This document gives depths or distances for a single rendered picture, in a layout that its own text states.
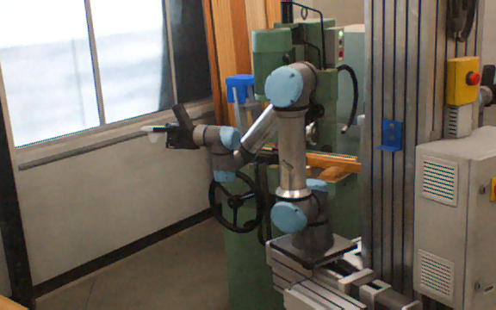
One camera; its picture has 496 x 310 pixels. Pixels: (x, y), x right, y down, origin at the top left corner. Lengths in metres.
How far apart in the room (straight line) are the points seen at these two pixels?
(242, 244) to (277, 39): 0.98
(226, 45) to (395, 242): 2.56
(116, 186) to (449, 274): 2.53
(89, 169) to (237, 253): 1.25
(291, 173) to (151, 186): 2.33
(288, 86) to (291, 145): 0.19
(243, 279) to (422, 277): 1.25
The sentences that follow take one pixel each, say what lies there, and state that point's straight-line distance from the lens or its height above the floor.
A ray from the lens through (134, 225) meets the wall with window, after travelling 4.12.
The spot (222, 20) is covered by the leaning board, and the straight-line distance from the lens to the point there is 4.30.
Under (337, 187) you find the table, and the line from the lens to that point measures 2.56.
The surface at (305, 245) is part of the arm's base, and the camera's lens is 2.12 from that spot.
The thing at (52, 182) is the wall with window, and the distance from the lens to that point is 3.69.
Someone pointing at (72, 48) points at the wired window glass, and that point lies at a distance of 3.77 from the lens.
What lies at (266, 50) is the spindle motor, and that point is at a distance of 2.67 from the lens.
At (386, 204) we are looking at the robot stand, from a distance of 2.05.
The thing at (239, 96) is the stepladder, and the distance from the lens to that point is 3.66.
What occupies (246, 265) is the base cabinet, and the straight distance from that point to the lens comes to 2.96.
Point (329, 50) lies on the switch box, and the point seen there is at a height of 1.38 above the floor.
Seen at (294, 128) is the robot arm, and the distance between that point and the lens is 1.88.
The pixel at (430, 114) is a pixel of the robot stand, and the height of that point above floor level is 1.31.
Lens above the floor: 1.72
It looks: 16 degrees down
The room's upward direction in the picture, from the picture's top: 3 degrees counter-clockwise
